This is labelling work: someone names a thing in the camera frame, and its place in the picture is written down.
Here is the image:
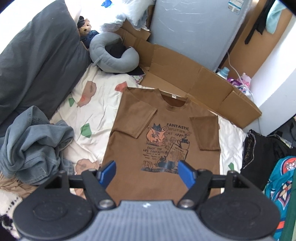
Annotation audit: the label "brown printed t-shirt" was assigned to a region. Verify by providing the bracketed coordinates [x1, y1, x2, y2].
[103, 87, 220, 203]

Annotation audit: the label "black hanging clothes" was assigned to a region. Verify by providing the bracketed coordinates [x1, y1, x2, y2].
[244, 0, 275, 45]

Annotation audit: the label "black folded garment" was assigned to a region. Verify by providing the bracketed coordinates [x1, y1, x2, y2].
[240, 130, 295, 190]

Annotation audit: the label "blue denim garment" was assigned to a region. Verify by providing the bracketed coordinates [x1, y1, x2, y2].
[1, 106, 74, 185]

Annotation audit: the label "cream bear print bedsheet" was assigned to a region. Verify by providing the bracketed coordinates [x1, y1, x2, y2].
[48, 63, 249, 200]

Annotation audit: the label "teal patterned garment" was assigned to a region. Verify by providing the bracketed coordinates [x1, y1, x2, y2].
[264, 156, 295, 240]

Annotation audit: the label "green fabric bag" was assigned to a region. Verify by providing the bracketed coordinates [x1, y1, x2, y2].
[280, 172, 296, 241]

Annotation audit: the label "purple white plastic package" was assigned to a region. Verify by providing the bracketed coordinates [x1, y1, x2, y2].
[227, 73, 252, 99]

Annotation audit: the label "detergent bottle with teal cap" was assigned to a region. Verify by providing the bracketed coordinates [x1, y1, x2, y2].
[216, 67, 230, 80]

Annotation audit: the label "floral patterned folded cloth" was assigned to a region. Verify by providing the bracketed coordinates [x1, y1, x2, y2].
[128, 66, 145, 84]

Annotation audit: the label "brown cardboard sheet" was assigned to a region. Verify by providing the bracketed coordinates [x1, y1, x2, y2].
[116, 23, 261, 128]

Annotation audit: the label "white curved board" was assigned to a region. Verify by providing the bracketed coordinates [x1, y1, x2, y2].
[245, 15, 295, 136]

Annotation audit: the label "grey u-shaped neck pillow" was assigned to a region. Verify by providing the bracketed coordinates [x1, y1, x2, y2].
[89, 32, 139, 74]

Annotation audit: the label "dark grey pillow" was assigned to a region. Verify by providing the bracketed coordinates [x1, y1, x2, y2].
[1, 1, 90, 136]

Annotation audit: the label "small teddy bear toy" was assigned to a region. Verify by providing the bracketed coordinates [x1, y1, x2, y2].
[77, 16, 99, 49]

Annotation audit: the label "white pillow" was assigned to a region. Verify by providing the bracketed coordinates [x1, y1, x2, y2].
[100, 0, 156, 32]

